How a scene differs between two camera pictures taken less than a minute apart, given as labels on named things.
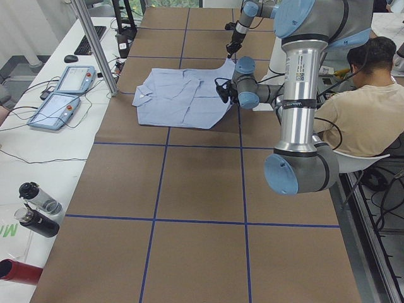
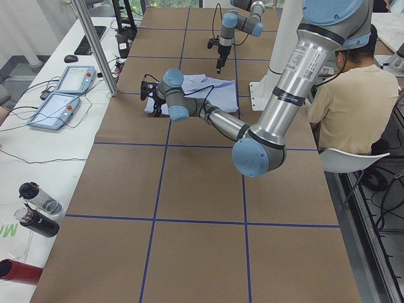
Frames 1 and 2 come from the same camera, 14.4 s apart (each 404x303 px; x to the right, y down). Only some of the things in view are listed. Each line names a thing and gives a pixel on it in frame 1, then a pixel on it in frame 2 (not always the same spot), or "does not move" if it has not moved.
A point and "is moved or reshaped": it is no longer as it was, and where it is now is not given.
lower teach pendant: (55, 112) does not move
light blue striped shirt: (189, 98) is moved or reshaped
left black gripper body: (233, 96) to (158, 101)
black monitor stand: (127, 27) does not move
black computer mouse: (70, 59) does not move
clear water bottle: (31, 194) does not move
